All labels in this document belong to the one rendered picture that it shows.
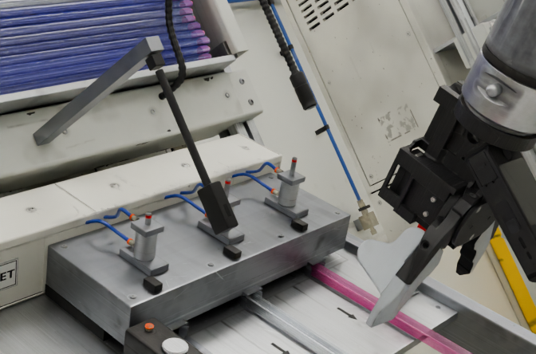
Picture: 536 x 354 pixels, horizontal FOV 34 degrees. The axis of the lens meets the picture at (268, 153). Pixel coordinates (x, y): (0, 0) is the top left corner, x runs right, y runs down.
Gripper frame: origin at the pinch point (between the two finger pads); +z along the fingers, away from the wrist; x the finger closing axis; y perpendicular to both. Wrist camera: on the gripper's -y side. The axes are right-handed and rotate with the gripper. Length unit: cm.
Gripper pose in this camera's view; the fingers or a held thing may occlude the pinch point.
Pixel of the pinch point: (422, 304)
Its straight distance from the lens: 82.3
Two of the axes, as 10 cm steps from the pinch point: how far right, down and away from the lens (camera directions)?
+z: -3.1, 8.0, 5.2
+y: -6.7, -5.7, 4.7
